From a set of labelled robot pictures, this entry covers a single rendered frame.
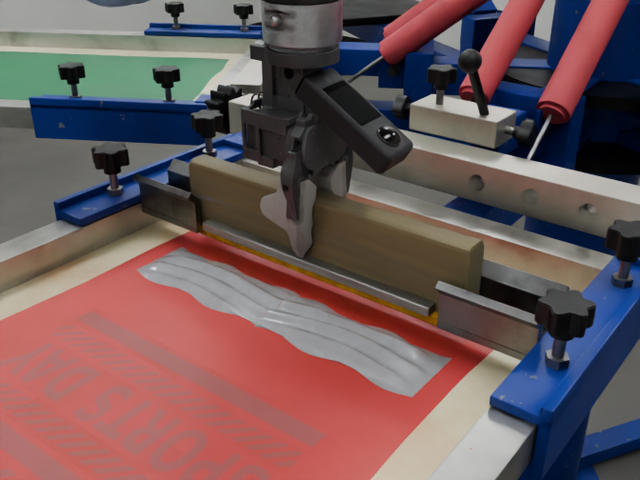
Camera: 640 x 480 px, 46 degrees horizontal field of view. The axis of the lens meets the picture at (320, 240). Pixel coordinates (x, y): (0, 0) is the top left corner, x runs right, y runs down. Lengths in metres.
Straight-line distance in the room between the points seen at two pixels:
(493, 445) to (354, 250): 0.26
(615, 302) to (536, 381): 0.16
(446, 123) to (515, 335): 0.39
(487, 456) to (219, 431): 0.21
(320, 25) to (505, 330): 0.31
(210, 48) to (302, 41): 1.11
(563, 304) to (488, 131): 0.39
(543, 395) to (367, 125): 0.28
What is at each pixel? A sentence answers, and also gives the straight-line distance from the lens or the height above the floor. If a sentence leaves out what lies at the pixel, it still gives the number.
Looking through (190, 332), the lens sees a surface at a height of 0.95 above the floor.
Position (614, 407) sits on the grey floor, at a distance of 2.29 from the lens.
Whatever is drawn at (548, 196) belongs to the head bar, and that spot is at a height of 1.02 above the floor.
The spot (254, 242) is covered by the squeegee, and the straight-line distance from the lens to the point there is 0.82.
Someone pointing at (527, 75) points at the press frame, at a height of 1.02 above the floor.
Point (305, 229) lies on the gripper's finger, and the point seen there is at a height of 1.03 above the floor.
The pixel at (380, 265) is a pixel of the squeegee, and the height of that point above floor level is 1.01.
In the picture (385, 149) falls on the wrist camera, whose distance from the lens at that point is 0.69.
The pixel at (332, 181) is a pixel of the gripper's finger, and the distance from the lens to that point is 0.78.
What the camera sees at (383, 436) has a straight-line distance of 0.63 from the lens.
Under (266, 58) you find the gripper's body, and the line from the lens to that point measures 0.73.
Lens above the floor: 1.37
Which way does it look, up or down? 27 degrees down
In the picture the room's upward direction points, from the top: straight up
